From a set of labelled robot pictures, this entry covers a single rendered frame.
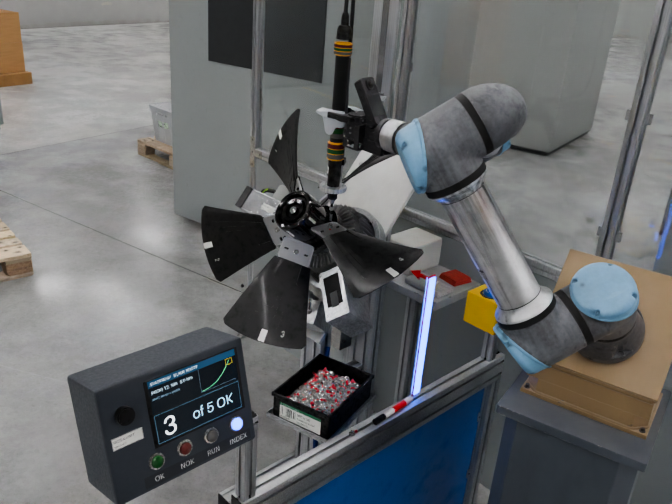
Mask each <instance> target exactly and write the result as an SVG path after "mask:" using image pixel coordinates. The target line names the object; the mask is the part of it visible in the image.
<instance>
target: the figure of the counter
mask: <svg viewBox="0 0 672 504"><path fill-rule="evenodd" d="M153 418H154V424H155V429H156V435H157V440H158V446H159V445H161V444H163V443H165V442H167V441H170V440H172V439H174V438H176V437H178V436H180V435H183V434H185V433H186V427H185V421H184V415H183V409H182V404H180V405H178V406H176V407H173V408H171V409H169V410H166V411H164V412H162V413H159V414H157V415H155V416H153Z"/></svg>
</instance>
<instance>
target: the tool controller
mask: <svg viewBox="0 0 672 504"><path fill-rule="evenodd" d="M67 381H68V386H69V390H70V395H71V400H72V405H73V409H74V414H75V419H76V423H77V428H78V433H79V438H80V442H81V447H82V452H83V457H84V461H85V466H86V471H87V476H88V480H89V483H90V484H91V485H93V486H94V487H95V488H96V489H97V490H99V491H100V492H101V493H102V494H103V495H105V496H106V497H107V498H108V499H110V500H111V501H112V502H113V503H114V504H125V503H127V502H129V501H131V500H133V499H135V498H137V497H139V496H141V495H143V494H145V493H147V492H149V491H151V490H153V489H155V488H157V487H159V486H161V485H163V484H165V483H167V482H169V481H171V480H173V479H175V478H177V477H179V476H181V475H183V474H184V473H186V472H188V471H190V470H192V469H194V468H196V467H198V466H200V465H202V464H204V463H206V462H208V461H210V460H212V459H214V458H216V457H218V456H220V455H222V454H224V453H226V452H228V451H230V450H232V449H234V448H236V447H238V446H240V445H242V444H244V443H246V442H248V441H250V440H252V439H254V438H255V431H254V425H253V418H252V411H251V404H250V398H249V391H248V384H247V377H246V371H245V364H244V357H243V350H242V344H241V339H240V337H238V336H234V335H231V334H228V333H225V332H222V331H219V330H216V329H213V328H210V327H204V328H201V329H198V330H195V331H192V332H190V333H187V334H184V335H181V336H178V337H175V338H173V339H170V340H167V341H164V342H161V343H158V344H156V345H153V346H150V347H147V348H144V349H141V350H138V351H136V352H133V353H130V354H127V355H124V356H121V357H119V358H116V359H113V360H110V361H107V362H104V363H102V364H99V365H96V366H93V367H90V368H87V369H85V370H82V371H79V372H76V373H73V374H70V375H69V376H67ZM180 404H182V409H183V415H184V421H185V427H186V433H185V434H183V435H180V436H178V437H176V438H174V439H172V440H170V441H167V442H165V443H163V444H161V445H159V446H158V440H157V435H156V429H155V424H154V418H153V416H155V415H157V414H159V413H162V412H164V411H166V410H169V409H171V408H173V407H176V406H178V405H180ZM234 416H240V417H241V418H242V419H243V426H242V428H241V429H240V430H239V431H232V430H231V429H230V427H229V423H230V421H231V419H232V418H233V417H234ZM211 427H215V428H216V429H217V430H218V432H219V436H218V438H217V440H216V441H215V442H214V443H211V444H209V443H206V442H205V440H204V434H205V432H206V430H207V429H209V428H211ZM186 439H187V440H190V441H191V442H192V445H193V448H192V451H191V453H190V454H189V455H187V456H180V455H179V454H178V452H177V447H178V445H179V443H180V442H181V441H183V440H186ZM158 452H159V453H162V454H163V455H164V457H165V463H164V465H163V466H162V467H161V468H160V469H158V470H153V469H151V468H150V467H149V459H150V457H151V456H152V455H153V454H155V453H158Z"/></svg>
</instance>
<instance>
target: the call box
mask: <svg viewBox="0 0 672 504"><path fill-rule="evenodd" d="M486 288H488V287H487V286H486V284H484V285H481V286H479V287H477V288H475V289H472V290H470V291H468V295H467V300H466V306H465V312H464V318H463V320H464V321H465V322H467V323H469V324H471V325H473V326H475V327H477V328H479V329H481V330H483V331H485V332H487V333H489V334H491V335H495V332H494V331H493V327H494V326H495V324H497V323H498V322H497V320H496V318H495V311H496V309H497V307H498V305H497V304H496V302H495V300H494V298H491V297H487V296H485V295H484V294H483V291H484V289H486Z"/></svg>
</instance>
